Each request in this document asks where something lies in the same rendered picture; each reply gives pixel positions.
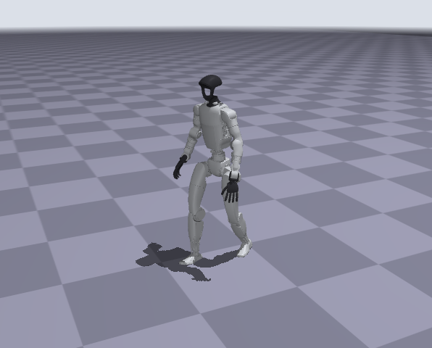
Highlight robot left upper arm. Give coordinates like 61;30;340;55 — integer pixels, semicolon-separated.
220;108;243;150

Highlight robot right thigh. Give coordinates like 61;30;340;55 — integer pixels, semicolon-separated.
188;161;211;221

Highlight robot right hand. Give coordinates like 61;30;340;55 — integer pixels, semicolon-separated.
173;154;188;179

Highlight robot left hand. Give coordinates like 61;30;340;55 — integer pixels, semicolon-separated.
221;171;239;203

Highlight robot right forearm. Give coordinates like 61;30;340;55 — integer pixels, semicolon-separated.
181;131;197;161

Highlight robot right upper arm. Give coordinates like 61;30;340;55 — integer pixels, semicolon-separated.
189;104;202;139

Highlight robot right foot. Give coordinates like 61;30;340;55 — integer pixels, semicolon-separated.
179;254;203;265

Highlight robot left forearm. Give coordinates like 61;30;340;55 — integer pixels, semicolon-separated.
230;140;243;179

